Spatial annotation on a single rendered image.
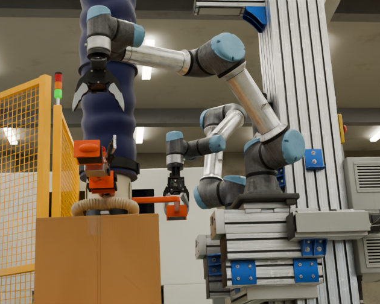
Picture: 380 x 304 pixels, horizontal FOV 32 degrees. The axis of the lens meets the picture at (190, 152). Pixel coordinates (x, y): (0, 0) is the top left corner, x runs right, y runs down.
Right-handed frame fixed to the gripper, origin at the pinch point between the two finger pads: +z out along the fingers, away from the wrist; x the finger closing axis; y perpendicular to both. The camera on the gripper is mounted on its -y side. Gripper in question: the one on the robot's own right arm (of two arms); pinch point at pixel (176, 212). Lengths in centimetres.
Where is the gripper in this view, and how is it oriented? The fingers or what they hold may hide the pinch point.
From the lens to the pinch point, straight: 279.3
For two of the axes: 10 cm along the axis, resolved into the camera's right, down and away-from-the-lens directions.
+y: 0.4, -3.2, -9.5
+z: 0.4, 9.5, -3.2
